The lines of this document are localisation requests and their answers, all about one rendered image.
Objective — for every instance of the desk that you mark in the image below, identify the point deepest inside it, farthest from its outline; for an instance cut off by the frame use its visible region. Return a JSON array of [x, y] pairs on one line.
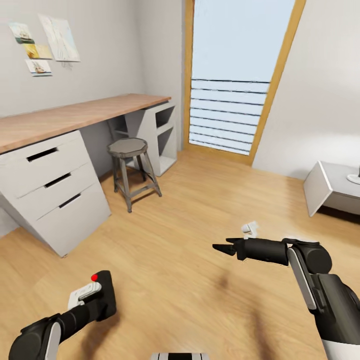
[[48, 183]]

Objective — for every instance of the fixed window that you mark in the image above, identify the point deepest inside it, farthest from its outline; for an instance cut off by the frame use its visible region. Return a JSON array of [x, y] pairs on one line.
[[235, 54]]

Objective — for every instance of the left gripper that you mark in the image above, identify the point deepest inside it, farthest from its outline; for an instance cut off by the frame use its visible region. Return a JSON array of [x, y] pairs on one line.
[[84, 314]]

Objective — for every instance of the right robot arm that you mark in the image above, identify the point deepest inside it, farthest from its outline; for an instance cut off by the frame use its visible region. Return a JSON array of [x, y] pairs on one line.
[[335, 306]]

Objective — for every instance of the digital camera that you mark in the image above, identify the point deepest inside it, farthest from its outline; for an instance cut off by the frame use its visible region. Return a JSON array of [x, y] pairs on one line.
[[106, 293]]

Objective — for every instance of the nightstand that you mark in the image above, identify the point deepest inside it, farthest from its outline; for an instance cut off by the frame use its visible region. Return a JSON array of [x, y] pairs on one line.
[[327, 185]]

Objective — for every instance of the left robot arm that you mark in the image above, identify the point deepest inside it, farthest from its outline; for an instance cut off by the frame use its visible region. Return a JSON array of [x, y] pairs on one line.
[[40, 340]]

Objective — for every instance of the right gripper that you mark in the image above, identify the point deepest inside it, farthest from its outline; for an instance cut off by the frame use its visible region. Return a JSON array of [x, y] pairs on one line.
[[253, 248]]

